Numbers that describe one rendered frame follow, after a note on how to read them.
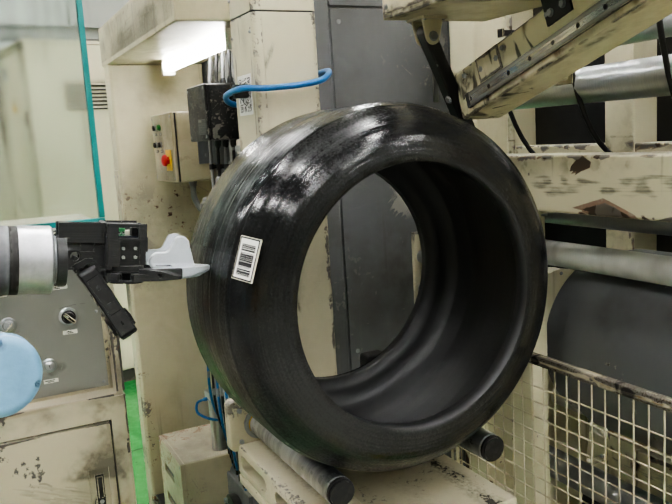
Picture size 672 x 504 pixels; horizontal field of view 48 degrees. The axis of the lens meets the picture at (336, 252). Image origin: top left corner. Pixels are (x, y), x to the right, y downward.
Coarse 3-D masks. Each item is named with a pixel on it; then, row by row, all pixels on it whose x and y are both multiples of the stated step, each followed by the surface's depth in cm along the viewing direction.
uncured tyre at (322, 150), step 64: (320, 128) 108; (384, 128) 108; (448, 128) 113; (256, 192) 105; (320, 192) 104; (448, 192) 143; (512, 192) 118; (192, 256) 118; (448, 256) 147; (512, 256) 134; (192, 320) 120; (256, 320) 102; (448, 320) 147; (512, 320) 123; (256, 384) 106; (320, 384) 138; (384, 384) 144; (448, 384) 138; (512, 384) 123; (320, 448) 110; (384, 448) 113; (448, 448) 120
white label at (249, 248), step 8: (240, 240) 103; (248, 240) 102; (256, 240) 101; (240, 248) 103; (248, 248) 102; (256, 248) 101; (240, 256) 102; (248, 256) 102; (256, 256) 101; (240, 264) 102; (248, 264) 101; (256, 264) 101; (240, 272) 102; (248, 272) 101; (240, 280) 102; (248, 280) 101
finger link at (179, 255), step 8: (176, 240) 105; (184, 240) 106; (176, 248) 106; (184, 248) 106; (152, 256) 104; (160, 256) 105; (168, 256) 105; (176, 256) 106; (184, 256) 106; (152, 264) 104; (160, 264) 105; (168, 264) 105; (176, 264) 106; (184, 264) 106; (192, 264) 107; (184, 272) 106; (192, 272) 107; (200, 272) 108
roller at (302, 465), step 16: (256, 432) 138; (272, 448) 131; (288, 448) 126; (288, 464) 125; (304, 464) 120; (320, 464) 117; (320, 480) 114; (336, 480) 112; (336, 496) 112; (352, 496) 113
